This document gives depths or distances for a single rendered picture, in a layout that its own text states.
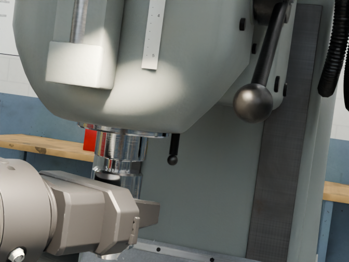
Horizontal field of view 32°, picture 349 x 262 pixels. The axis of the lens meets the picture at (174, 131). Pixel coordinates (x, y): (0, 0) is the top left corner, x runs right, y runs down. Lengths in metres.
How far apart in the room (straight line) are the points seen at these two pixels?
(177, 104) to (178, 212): 0.48
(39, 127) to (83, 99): 4.81
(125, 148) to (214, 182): 0.40
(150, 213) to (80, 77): 0.18
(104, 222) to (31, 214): 0.07
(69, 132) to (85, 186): 4.66
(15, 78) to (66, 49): 4.98
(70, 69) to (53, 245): 0.14
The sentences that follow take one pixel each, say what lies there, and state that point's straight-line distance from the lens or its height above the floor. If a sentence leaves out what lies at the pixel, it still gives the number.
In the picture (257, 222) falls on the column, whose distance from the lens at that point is 0.91.
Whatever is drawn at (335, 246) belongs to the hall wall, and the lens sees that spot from 4.81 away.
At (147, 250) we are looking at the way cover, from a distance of 0.95.
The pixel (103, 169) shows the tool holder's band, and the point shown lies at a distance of 0.55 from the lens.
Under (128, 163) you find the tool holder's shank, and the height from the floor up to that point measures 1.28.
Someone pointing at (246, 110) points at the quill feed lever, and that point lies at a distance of 0.44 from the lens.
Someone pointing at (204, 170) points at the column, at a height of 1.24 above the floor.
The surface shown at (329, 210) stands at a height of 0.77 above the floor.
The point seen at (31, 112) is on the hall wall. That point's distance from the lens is 5.32.
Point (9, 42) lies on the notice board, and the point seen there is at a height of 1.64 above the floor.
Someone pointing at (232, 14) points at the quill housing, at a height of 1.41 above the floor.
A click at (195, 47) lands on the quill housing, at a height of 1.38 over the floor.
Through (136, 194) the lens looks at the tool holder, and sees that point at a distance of 0.55.
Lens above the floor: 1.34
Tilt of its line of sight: 3 degrees down
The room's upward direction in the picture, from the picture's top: 7 degrees clockwise
